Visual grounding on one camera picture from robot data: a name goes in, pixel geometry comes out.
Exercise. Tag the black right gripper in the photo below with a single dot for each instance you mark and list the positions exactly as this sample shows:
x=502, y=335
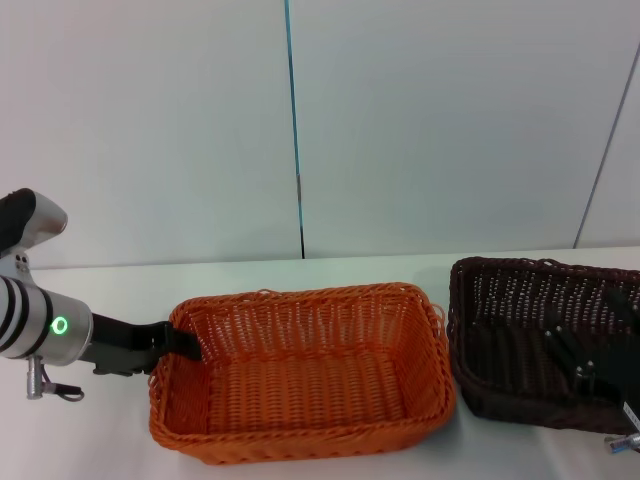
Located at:
x=612, y=372

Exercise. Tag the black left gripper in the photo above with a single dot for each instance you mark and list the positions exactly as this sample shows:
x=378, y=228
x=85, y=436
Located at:
x=122, y=342

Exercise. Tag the dark brown woven plastic basket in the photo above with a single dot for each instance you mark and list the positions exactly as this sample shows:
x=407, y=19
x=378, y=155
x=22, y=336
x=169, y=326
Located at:
x=510, y=360

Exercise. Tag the orange woven plastic basket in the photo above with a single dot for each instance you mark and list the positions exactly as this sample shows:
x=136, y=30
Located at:
x=300, y=390

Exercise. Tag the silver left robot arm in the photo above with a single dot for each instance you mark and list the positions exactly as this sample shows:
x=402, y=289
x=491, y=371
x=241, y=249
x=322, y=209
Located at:
x=45, y=325

